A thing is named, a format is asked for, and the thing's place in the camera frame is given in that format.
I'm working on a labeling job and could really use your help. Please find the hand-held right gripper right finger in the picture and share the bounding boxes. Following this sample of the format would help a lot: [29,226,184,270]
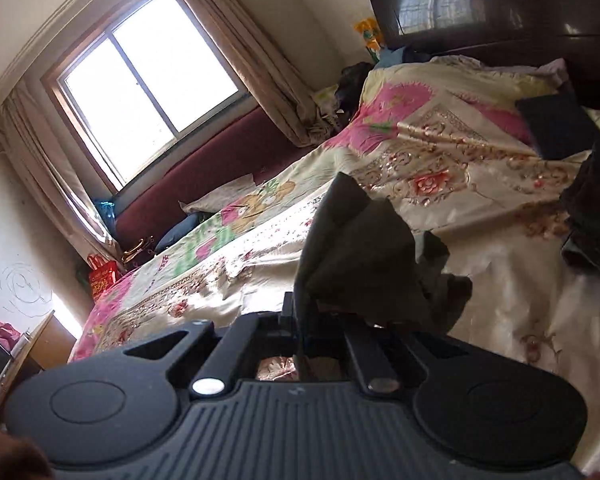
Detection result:
[306,310,482,395]

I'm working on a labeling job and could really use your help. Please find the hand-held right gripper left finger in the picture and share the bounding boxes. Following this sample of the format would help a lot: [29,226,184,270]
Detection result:
[122,291,302,397]

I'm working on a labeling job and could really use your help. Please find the grey-green pants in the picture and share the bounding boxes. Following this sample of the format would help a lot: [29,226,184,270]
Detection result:
[293,172,474,387]

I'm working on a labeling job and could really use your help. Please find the blue pillow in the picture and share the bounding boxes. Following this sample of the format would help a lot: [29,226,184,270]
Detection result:
[154,212,207,254]

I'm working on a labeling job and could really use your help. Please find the white cloth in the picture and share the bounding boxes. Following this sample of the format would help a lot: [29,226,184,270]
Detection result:
[179,174,257,214]

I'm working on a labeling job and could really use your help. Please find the floral satin bedspread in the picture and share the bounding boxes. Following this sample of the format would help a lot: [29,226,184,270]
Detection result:
[69,67,600,476]

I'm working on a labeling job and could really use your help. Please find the maroon upholstered bench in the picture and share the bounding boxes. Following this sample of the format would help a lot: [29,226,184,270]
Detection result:
[114,107,327,257]

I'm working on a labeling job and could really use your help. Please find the red gift bag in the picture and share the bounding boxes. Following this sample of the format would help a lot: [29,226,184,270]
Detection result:
[87,254,125,302]

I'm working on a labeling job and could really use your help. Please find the blue plastic bag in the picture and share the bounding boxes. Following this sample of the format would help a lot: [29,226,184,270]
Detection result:
[94,197,119,234]

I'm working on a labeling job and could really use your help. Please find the dark cloth bundle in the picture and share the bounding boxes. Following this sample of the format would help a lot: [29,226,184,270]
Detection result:
[334,61,377,112]

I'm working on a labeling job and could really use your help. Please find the wooden cabinet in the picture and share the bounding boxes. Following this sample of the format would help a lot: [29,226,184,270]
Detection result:
[0,310,77,422]

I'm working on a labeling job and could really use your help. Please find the pink floral folded quilt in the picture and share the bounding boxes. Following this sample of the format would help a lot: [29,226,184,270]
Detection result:
[349,54,583,161]

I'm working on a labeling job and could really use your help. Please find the beige curtain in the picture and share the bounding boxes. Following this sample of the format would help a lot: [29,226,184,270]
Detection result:
[159,0,327,149]
[0,79,127,262]

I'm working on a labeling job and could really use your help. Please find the stack of black folded clothes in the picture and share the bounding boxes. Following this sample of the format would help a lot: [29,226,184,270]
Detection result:
[559,139,600,282]

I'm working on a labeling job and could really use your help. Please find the window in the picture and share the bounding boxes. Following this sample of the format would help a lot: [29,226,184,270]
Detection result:
[41,0,254,194]

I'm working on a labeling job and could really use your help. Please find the yellow plush toy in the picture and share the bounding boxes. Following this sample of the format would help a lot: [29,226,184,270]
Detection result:
[354,17,387,54]

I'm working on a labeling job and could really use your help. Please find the navy folded garment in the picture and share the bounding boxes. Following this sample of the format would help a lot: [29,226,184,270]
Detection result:
[514,94,600,159]

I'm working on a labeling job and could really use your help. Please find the brown fuzzy sleeve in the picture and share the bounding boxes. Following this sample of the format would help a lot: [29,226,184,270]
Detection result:
[0,414,52,480]

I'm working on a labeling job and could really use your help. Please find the dark wooden headboard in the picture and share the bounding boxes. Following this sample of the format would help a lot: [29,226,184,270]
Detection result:
[367,0,600,111]

